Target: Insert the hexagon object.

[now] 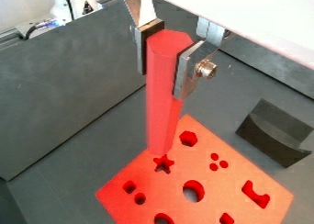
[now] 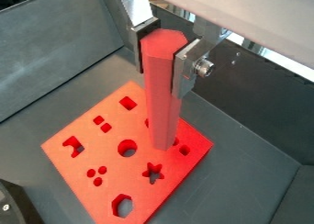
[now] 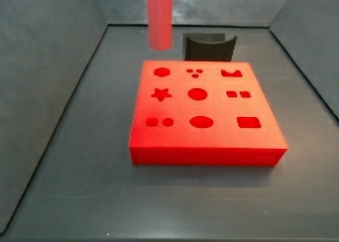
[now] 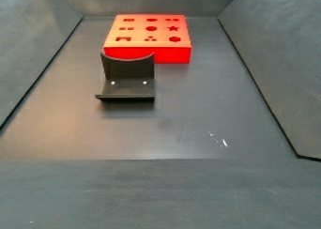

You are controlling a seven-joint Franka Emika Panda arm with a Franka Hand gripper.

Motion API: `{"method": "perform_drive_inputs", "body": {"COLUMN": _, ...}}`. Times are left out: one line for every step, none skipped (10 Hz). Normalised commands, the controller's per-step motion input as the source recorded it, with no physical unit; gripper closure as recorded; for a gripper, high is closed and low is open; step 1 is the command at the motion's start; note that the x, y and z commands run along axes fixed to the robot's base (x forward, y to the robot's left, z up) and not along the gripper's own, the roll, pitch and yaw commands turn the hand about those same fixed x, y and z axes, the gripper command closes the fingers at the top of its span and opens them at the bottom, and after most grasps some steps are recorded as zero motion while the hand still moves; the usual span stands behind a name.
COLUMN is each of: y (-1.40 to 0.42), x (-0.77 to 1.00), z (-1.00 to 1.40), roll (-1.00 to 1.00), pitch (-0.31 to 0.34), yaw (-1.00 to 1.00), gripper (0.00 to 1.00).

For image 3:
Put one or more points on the black curved holder block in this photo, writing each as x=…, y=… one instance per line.
x=208, y=47

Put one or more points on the red shape-sorting block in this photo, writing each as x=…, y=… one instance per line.
x=201, y=114

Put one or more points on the red hexagonal peg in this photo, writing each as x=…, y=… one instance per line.
x=159, y=14

